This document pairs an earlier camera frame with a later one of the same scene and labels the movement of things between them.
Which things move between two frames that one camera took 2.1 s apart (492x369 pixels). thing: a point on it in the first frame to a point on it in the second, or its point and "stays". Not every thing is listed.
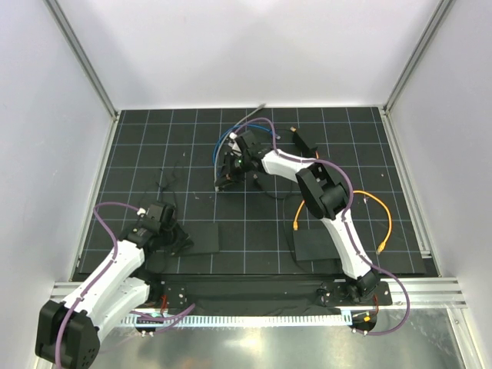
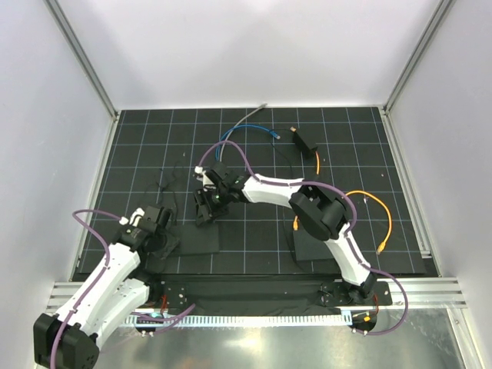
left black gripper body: x=167 y=234 stays
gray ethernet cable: x=225 y=139 stays
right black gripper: x=227 y=170 to x=201 y=198
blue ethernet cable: x=233 y=127 stays
